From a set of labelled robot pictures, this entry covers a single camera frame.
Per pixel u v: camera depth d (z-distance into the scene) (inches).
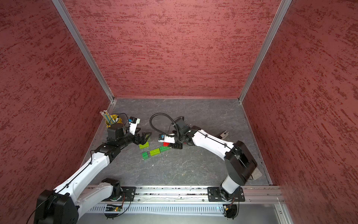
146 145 36.3
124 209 27.7
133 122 27.5
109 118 35.7
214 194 29.1
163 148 35.4
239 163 17.4
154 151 34.5
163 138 27.7
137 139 28.3
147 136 29.7
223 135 37.3
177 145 29.1
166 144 29.8
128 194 28.6
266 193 30.0
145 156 33.5
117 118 36.8
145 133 28.7
